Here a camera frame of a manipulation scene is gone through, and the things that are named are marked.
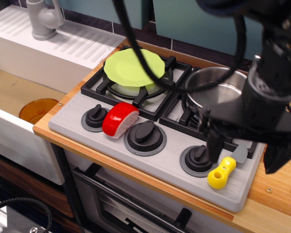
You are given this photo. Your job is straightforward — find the grey toy faucet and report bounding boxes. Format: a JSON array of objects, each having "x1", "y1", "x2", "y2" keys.
[{"x1": 26, "y1": 0, "x2": 64, "y2": 41}]

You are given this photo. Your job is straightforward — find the black stove knob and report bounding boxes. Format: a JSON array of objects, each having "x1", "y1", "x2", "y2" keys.
[
  {"x1": 180, "y1": 145, "x2": 218, "y2": 178},
  {"x1": 124, "y1": 120, "x2": 167, "y2": 157},
  {"x1": 81, "y1": 104, "x2": 109, "y2": 133}
]

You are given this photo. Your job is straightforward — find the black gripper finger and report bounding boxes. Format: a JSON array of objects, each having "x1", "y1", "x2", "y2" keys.
[
  {"x1": 263, "y1": 139, "x2": 291, "y2": 174},
  {"x1": 203, "y1": 123, "x2": 224, "y2": 163}
]

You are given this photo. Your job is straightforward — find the stainless steel pot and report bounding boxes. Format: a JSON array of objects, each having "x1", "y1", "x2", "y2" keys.
[{"x1": 182, "y1": 67, "x2": 247, "y2": 115}]

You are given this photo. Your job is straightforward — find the green plastic plate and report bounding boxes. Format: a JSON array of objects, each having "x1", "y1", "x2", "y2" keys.
[{"x1": 104, "y1": 49, "x2": 165, "y2": 87}]

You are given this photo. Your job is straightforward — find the red toy cheese wedge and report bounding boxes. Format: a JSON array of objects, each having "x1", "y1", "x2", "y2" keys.
[{"x1": 102, "y1": 102, "x2": 139, "y2": 139}]

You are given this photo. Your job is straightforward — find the orange sink drain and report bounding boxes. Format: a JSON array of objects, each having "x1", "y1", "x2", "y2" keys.
[{"x1": 19, "y1": 98, "x2": 58, "y2": 124}]

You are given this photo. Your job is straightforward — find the right black stove knob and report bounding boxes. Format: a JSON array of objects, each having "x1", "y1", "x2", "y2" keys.
[{"x1": 180, "y1": 145, "x2": 218, "y2": 178}]

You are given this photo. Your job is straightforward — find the toy oven door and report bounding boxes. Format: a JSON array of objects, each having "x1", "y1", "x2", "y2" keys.
[{"x1": 65, "y1": 146, "x2": 253, "y2": 233}]

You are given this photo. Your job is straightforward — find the wooden lower shelf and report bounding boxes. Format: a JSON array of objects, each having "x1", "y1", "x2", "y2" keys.
[{"x1": 0, "y1": 155, "x2": 75, "y2": 218}]

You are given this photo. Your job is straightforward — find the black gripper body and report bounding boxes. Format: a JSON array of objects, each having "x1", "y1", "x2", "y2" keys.
[{"x1": 199, "y1": 56, "x2": 291, "y2": 146}]

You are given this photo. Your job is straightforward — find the white toy sink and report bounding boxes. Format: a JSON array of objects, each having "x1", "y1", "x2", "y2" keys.
[{"x1": 0, "y1": 5, "x2": 124, "y2": 185}]

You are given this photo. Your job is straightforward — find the black braided cable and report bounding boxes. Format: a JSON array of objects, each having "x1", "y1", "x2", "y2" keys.
[{"x1": 113, "y1": 0, "x2": 248, "y2": 93}]

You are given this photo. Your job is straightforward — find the grey toy stove top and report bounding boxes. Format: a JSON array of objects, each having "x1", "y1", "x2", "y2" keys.
[{"x1": 48, "y1": 47, "x2": 267, "y2": 214}]

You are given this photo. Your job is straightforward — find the black burner grate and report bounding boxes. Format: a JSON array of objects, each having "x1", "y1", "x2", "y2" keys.
[
  {"x1": 81, "y1": 46, "x2": 192, "y2": 121},
  {"x1": 159, "y1": 67, "x2": 257, "y2": 159}
]

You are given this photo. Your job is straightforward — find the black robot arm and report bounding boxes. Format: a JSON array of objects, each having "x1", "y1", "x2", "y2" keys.
[{"x1": 198, "y1": 0, "x2": 291, "y2": 174}]

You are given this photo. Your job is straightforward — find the middle black stove knob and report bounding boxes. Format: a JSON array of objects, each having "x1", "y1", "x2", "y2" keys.
[{"x1": 124, "y1": 120, "x2": 167, "y2": 157}]

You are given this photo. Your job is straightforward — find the right black burner grate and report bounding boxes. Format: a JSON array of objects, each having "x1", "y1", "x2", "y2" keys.
[{"x1": 159, "y1": 67, "x2": 257, "y2": 159}]

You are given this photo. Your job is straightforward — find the left black burner grate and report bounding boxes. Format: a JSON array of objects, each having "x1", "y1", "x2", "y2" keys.
[{"x1": 81, "y1": 46, "x2": 192, "y2": 121}]

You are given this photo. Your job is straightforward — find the black oven door handle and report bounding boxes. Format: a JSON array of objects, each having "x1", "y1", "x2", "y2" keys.
[{"x1": 72, "y1": 168, "x2": 192, "y2": 233}]

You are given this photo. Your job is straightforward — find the left black stove knob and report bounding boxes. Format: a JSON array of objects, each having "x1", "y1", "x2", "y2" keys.
[{"x1": 81, "y1": 104, "x2": 109, "y2": 133}]

